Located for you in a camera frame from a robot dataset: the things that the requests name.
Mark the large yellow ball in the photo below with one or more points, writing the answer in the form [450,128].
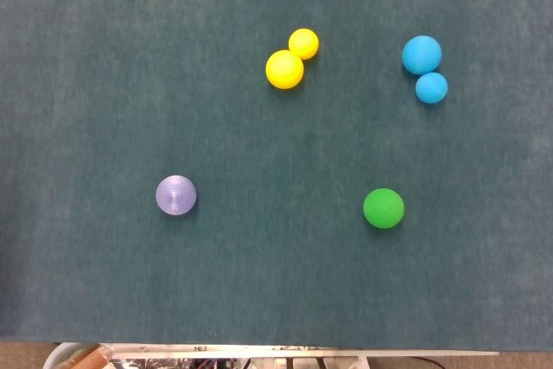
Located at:
[284,69]

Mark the purple ball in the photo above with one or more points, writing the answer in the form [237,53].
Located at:
[176,195]

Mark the green ball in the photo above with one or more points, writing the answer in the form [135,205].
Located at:
[383,208]

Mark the small blue ball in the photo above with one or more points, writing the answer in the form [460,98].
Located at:
[431,87]

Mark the large blue ball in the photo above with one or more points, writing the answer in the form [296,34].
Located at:
[421,55]

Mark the small yellow ball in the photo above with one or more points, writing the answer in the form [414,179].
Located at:
[304,42]

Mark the teal felt table cloth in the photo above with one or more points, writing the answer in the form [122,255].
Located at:
[129,84]

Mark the silver crumpled foil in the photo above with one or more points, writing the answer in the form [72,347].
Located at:
[147,364]

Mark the brown cylindrical object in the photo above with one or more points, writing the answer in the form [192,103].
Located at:
[93,358]

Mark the white plastic bucket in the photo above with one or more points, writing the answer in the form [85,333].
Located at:
[54,354]

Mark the white metal frame bar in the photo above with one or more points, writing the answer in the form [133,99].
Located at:
[302,351]

